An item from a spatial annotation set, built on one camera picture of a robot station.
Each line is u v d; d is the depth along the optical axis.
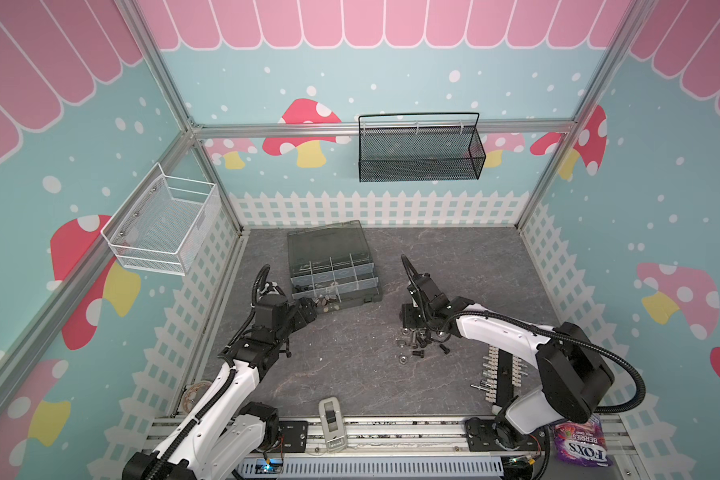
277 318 0.64
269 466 0.73
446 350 0.89
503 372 0.83
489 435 0.74
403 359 0.87
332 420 0.73
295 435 0.74
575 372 0.44
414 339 0.90
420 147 1.18
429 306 0.67
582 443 0.71
